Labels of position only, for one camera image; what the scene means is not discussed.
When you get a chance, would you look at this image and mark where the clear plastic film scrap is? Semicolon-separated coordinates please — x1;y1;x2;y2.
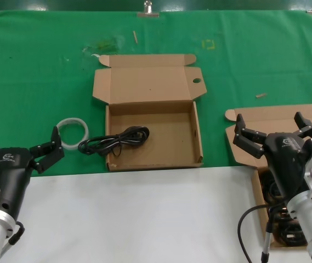
83;35;123;58

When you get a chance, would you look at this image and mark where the black power cable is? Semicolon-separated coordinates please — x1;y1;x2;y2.
259;168;285;205
268;208;309;246
77;125;150;157

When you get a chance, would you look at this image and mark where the cardboard box with holed flap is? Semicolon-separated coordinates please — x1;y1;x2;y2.
92;54;207;172

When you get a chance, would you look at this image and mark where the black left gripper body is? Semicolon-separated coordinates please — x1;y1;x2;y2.
0;147;35;221

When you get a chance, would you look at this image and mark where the clear tape roll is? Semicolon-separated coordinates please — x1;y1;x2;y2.
56;117;90;151

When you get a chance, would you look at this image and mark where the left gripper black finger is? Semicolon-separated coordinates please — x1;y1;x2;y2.
29;125;65;175

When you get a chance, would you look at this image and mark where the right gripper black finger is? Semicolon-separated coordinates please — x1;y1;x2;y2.
232;113;268;160
293;111;312;139

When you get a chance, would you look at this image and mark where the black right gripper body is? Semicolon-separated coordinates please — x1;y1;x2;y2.
262;132;312;199

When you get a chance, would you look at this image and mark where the grey sleeved camera cable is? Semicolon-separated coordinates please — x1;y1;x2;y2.
260;208;276;263

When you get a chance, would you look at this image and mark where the green table cloth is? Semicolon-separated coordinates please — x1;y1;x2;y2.
0;10;312;178

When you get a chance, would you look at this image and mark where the open brown cardboard box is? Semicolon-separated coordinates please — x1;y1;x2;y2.
225;104;312;249

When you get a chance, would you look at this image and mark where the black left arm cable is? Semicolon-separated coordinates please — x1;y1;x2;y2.
7;221;25;246

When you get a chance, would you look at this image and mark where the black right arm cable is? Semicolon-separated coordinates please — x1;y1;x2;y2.
237;202;285;263

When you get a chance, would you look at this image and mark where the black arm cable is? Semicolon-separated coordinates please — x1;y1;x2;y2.
237;202;285;263
7;221;25;246

